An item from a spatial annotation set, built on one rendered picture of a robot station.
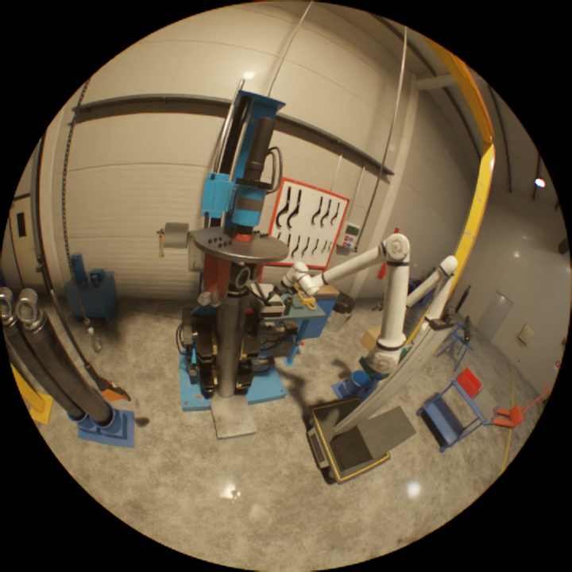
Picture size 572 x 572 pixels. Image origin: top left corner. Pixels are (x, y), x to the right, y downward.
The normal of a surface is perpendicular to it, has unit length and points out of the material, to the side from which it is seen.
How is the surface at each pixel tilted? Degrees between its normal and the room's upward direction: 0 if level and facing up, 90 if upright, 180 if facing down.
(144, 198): 90
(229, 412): 0
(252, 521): 0
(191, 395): 0
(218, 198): 90
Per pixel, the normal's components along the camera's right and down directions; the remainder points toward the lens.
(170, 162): 0.37, 0.51
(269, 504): 0.25, -0.86
